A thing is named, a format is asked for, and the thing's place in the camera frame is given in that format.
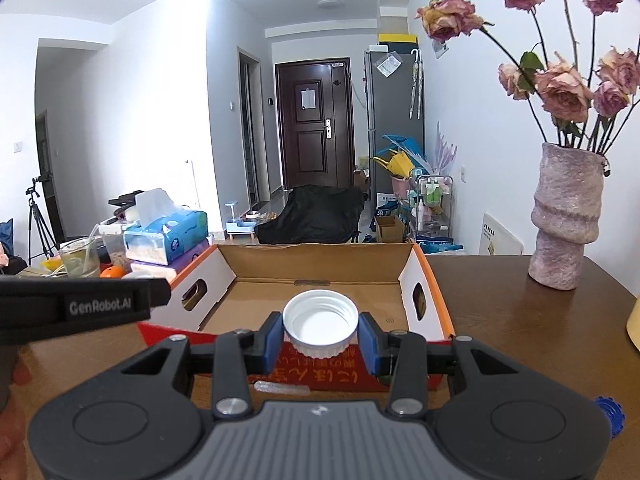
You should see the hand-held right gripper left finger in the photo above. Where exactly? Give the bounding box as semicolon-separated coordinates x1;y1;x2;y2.
107;311;285;421

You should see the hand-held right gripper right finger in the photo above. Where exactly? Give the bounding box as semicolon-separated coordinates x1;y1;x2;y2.
358;311;523;421

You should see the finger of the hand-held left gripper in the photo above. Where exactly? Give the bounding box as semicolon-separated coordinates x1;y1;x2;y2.
149;278;172;310

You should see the white plastic jar lid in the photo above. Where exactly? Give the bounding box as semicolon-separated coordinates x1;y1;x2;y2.
282;290;360;359

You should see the orange red cardboard box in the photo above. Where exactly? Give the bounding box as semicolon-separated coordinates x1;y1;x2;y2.
137;241;457;394

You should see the person's left hand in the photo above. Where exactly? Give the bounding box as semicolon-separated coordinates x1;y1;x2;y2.
0;352;30;466

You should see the clear plastic packet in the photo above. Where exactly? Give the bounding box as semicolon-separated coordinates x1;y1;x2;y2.
254;381;312;398

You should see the purple white tissue pack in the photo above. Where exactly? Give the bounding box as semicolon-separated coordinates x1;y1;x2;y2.
129;240;211;281

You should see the clear drinking glass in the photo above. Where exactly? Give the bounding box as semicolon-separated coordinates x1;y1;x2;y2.
59;235;101;278

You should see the clear plastic food container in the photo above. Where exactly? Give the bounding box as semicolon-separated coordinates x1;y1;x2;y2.
99;222;133;267

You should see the blue tissue pack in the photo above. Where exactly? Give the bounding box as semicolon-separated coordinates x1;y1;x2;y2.
123;188;208;266

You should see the blue white pet feeder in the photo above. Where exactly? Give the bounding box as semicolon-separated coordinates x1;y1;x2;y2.
224;201;261;241

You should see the small brown cardboard box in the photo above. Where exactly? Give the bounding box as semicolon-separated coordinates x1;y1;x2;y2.
375;215;406;243

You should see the blue printed bag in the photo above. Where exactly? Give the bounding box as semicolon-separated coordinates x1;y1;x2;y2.
416;235;463;253

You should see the black folding chair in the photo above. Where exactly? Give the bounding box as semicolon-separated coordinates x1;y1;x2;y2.
254;185;365;245

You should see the metal storage cart with bottles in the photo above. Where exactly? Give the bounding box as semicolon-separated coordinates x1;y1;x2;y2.
407;169;455;241

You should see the pink plastic bucket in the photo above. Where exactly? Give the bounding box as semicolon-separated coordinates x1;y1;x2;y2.
390;172;416;196

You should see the white flat board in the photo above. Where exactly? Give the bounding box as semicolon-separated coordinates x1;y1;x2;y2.
479;212;525;256

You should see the dark brown entrance door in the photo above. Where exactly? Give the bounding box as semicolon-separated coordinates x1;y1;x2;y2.
274;58;355;192

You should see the purple feather decoration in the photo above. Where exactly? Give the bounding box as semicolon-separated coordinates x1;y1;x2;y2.
434;122;458;176

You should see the pink textured ceramic vase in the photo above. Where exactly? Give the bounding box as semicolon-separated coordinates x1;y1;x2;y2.
528;142;612;291

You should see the grey refrigerator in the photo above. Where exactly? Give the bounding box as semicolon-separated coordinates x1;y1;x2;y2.
364;44;426;201

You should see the blue ridged plastic cap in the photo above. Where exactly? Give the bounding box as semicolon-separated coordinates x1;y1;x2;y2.
594;396;626;436

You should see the white folded umbrella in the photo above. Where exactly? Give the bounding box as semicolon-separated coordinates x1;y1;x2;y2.
410;50;425;120

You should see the cream yellow thermos jug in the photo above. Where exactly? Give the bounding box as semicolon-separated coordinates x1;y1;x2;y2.
622;295;640;351

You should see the clear bag with papers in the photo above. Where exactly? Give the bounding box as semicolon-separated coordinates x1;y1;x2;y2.
375;54;403;78

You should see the bunch of dried pink roses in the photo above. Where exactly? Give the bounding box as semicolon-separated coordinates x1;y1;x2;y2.
415;0;640;156

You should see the black camera tripod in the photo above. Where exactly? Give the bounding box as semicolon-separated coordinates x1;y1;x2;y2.
26;172;57;266

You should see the interior door frame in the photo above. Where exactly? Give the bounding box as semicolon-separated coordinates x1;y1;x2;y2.
237;47;263;206

